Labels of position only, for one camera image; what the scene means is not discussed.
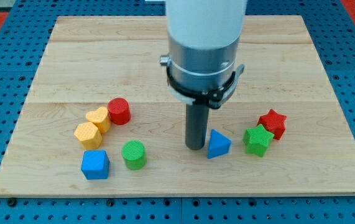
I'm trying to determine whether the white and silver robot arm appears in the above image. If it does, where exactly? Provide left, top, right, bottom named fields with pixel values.
left=165, top=0, right=247, bottom=91

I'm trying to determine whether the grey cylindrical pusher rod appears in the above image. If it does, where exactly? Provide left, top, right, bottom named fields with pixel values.
left=185, top=105, right=209, bottom=150

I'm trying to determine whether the blue triangle block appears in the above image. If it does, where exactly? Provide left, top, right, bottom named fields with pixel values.
left=207, top=129, right=232, bottom=159

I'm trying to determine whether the red cylinder block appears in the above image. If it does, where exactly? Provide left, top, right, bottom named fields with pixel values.
left=108, top=98, right=131, bottom=125

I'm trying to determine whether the green cylinder block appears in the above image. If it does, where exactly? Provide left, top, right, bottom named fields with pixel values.
left=121, top=140, right=147, bottom=170

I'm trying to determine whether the yellow heart block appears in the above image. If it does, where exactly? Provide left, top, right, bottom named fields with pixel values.
left=85, top=106, right=111, bottom=133

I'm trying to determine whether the wooden board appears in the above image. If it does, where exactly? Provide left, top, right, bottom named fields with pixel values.
left=0, top=16, right=355, bottom=198

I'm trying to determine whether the green star block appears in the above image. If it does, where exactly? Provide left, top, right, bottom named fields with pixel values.
left=242, top=124, right=274, bottom=157

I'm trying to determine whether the yellow hexagon block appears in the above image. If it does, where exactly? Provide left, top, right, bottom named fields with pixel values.
left=74, top=122, right=103, bottom=150

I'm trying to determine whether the red star block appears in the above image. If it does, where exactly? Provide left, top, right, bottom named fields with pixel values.
left=257, top=108, right=287, bottom=140

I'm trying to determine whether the blue cube block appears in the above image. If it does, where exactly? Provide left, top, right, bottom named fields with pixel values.
left=81, top=150, right=110, bottom=180

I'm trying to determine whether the black clamp ring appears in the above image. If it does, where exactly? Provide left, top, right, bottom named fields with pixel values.
left=165, top=63, right=246, bottom=110

